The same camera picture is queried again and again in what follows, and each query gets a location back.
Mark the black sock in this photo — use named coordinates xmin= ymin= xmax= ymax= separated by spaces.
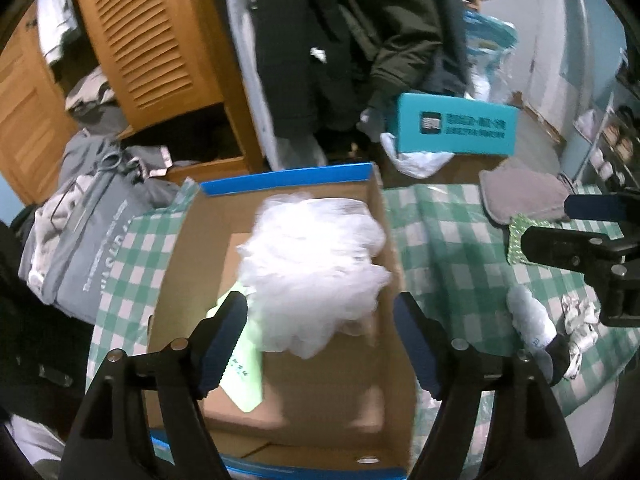
xmin=529 ymin=334 xmax=570 ymax=386

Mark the dark hanging jacket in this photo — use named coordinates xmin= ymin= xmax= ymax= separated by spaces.
xmin=254 ymin=0 xmax=469 ymax=139

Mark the patterned crumpled sock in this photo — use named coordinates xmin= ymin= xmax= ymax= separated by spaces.
xmin=561 ymin=292 xmax=600 ymax=380

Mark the green knitted scrub cloth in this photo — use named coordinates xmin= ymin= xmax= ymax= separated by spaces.
xmin=506 ymin=214 xmax=553 ymax=266

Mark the grey printed tote bag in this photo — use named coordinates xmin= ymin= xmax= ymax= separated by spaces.
xmin=18 ymin=130 xmax=178 ymax=324

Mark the white rolled sock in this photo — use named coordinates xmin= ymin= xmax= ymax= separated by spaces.
xmin=506 ymin=285 xmax=558 ymax=350

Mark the teal printed box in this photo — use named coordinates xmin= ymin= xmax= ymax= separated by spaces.
xmin=387 ymin=92 xmax=518 ymax=156

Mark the shoe rack with shoes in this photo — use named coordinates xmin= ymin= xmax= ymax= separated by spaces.
xmin=560 ymin=75 xmax=639 ymax=191

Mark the wooden louvered cabinet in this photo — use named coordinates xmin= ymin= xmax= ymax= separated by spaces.
xmin=1 ymin=0 xmax=265 ymax=204

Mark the white mesh bath pouf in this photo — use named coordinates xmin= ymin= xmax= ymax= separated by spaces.
xmin=238 ymin=193 xmax=392 ymax=359

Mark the grey fleece mitten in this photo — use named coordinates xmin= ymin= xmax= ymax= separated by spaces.
xmin=478 ymin=159 xmax=574 ymax=226

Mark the green checkered tablecloth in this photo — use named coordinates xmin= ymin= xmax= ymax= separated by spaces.
xmin=84 ymin=181 xmax=640 ymax=480

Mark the blue cardboard box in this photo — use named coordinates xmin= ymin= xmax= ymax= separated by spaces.
xmin=148 ymin=164 xmax=416 ymax=479

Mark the white plastic bag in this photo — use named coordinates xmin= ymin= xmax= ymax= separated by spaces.
xmin=380 ymin=132 xmax=454 ymax=180

